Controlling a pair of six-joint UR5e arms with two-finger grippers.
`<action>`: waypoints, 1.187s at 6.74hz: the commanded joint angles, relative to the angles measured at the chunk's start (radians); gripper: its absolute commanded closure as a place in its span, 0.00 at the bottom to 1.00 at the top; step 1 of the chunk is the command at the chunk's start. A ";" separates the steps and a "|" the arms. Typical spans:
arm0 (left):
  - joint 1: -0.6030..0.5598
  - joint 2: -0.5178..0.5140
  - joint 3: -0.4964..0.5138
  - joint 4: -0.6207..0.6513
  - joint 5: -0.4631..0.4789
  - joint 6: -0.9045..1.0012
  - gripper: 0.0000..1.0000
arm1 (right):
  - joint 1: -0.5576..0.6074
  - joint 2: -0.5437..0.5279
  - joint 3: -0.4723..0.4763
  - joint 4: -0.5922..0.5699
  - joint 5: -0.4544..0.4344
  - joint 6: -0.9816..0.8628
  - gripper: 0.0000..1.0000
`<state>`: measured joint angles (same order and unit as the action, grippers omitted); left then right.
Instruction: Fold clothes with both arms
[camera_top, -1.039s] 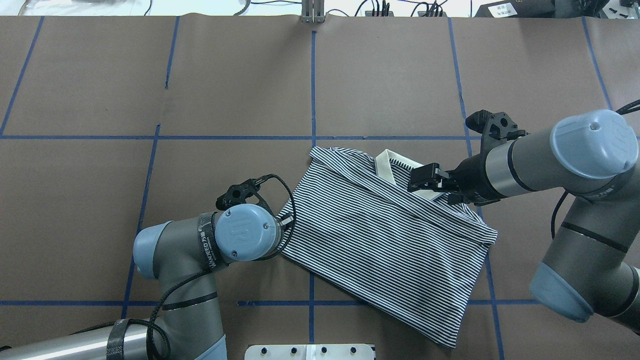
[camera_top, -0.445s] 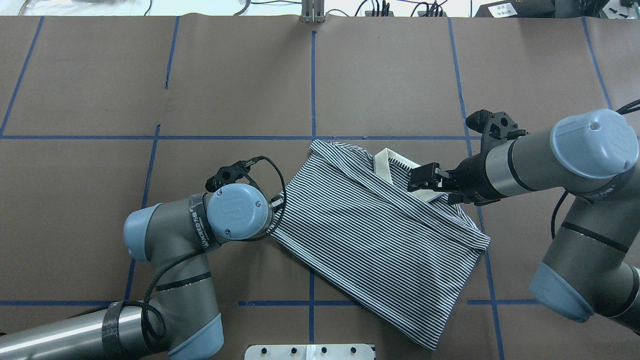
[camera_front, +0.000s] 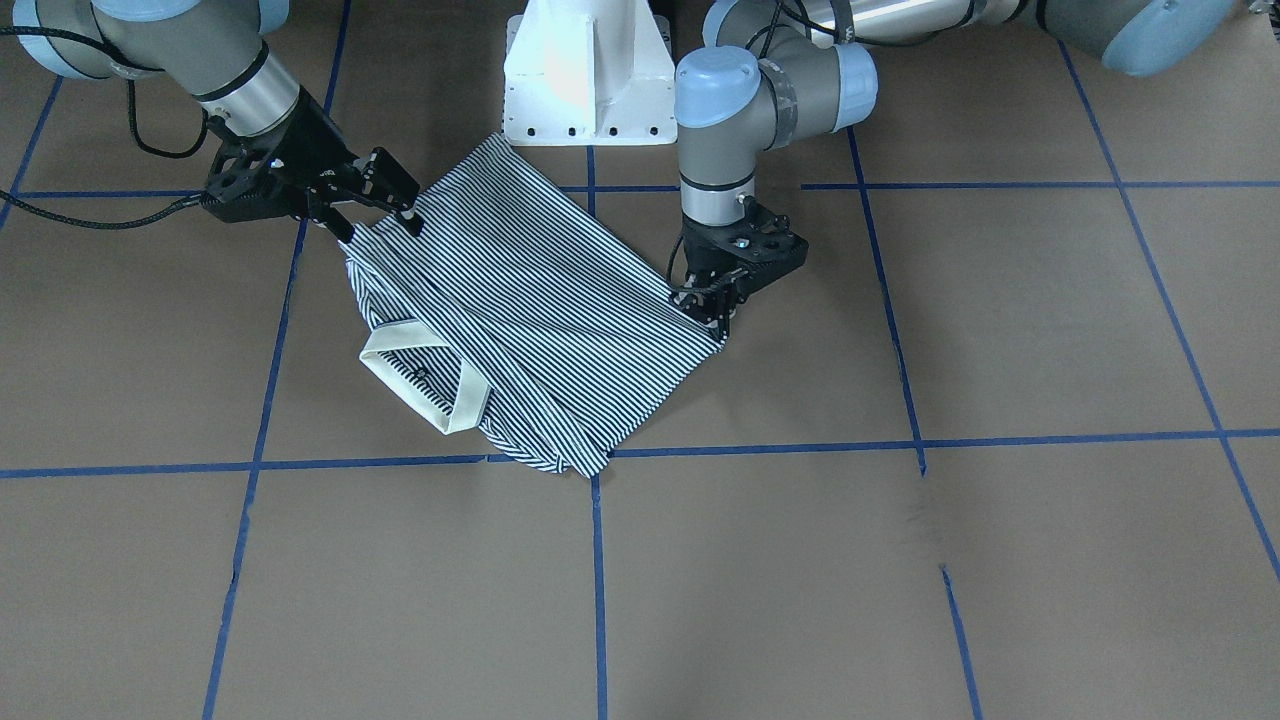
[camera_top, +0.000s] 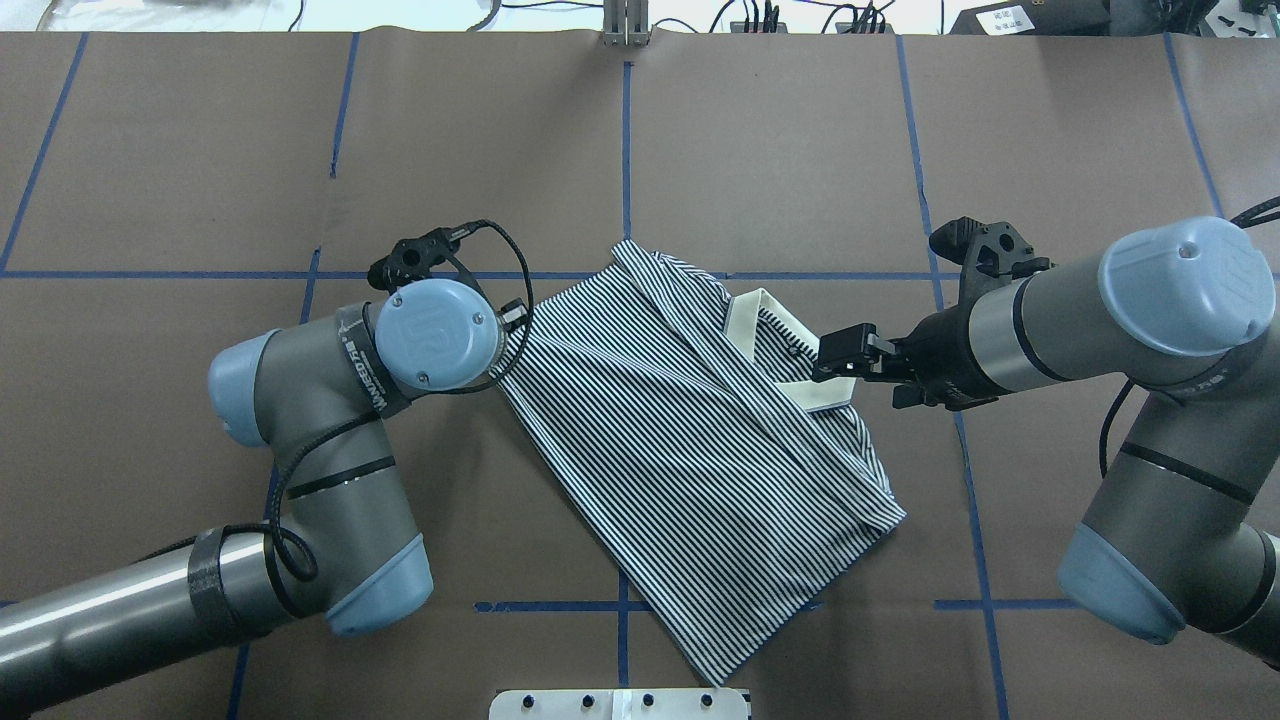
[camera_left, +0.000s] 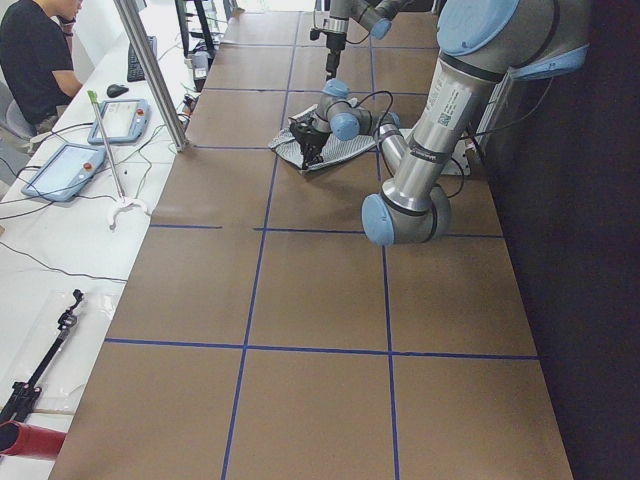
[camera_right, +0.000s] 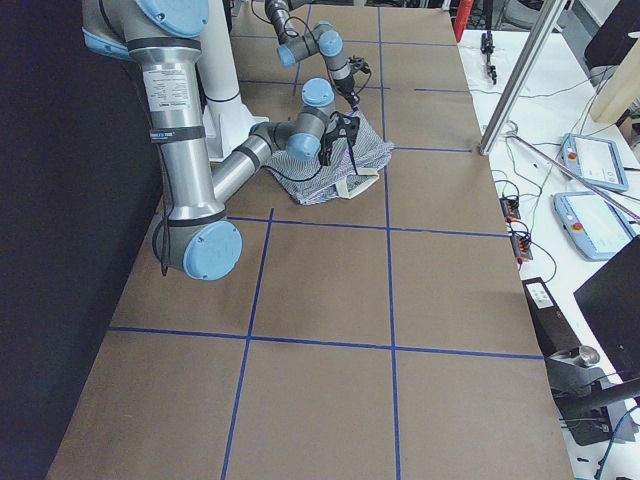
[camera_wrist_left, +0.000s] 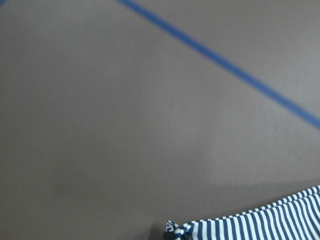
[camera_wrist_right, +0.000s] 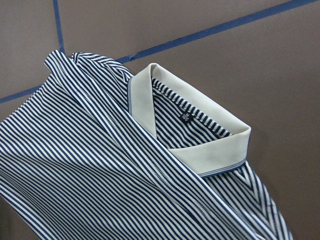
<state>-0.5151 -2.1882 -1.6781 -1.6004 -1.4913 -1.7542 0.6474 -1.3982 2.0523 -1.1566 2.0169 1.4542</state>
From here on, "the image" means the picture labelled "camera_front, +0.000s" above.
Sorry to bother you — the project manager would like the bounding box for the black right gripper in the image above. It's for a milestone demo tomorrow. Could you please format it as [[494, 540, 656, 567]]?
[[201, 91, 424, 243]]

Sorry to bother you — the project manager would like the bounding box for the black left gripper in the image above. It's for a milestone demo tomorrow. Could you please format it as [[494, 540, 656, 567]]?
[[672, 200, 809, 346]]

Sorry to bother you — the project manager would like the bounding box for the navy white striped polo shirt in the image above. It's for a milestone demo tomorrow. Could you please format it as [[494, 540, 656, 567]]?
[[342, 135, 723, 477]]

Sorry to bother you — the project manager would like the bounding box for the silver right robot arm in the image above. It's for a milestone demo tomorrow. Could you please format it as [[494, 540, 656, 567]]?
[[3, 1, 422, 242]]

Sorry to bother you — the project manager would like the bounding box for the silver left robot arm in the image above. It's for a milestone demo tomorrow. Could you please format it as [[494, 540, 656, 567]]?
[[671, 1, 1235, 342]]

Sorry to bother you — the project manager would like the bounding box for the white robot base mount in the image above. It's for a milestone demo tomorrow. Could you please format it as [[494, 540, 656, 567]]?
[[502, 1, 677, 147]]

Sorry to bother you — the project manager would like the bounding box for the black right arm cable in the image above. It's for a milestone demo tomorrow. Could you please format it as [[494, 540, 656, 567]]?
[[0, 26, 216, 232]]

